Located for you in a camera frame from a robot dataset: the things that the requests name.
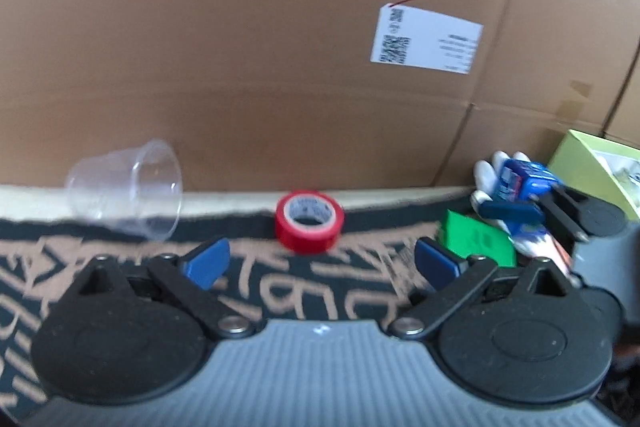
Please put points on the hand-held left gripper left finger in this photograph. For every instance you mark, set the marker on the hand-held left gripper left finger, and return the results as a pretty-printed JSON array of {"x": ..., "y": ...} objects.
[{"x": 205, "y": 262}]

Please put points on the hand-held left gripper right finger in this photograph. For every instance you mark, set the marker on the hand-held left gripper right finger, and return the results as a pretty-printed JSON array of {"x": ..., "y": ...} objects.
[{"x": 437, "y": 262}]

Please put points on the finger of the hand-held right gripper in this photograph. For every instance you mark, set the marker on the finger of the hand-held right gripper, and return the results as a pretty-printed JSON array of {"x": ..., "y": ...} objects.
[{"x": 510, "y": 210}]

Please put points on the small blue box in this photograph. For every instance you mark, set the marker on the small blue box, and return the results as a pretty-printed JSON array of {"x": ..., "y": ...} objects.
[{"x": 525, "y": 179}]

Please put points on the light green box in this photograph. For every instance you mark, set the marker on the light green box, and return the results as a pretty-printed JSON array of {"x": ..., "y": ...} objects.
[{"x": 575, "y": 157}]

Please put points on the white packet orange blue print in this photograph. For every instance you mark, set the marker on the white packet orange blue print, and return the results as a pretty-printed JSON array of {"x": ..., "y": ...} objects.
[{"x": 537, "y": 243}]

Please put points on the green flat box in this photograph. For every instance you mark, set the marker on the green flat box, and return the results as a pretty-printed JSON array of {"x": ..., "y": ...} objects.
[{"x": 475, "y": 237}]

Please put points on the red tape roll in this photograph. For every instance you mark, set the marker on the red tape roll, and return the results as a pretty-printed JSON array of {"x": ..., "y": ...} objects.
[{"x": 286, "y": 232}]

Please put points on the dark patterned rug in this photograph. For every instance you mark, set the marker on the dark patterned rug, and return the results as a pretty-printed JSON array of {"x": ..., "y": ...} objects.
[{"x": 300, "y": 279}]

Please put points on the clear plastic cup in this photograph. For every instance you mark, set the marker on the clear plastic cup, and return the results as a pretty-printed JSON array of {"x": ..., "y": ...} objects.
[{"x": 125, "y": 187}]

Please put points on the white shipping label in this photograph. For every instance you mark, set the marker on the white shipping label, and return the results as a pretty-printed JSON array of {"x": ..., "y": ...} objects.
[{"x": 430, "y": 39}]

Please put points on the large brown cardboard box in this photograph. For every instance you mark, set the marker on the large brown cardboard box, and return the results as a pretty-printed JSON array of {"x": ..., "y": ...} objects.
[{"x": 200, "y": 57}]

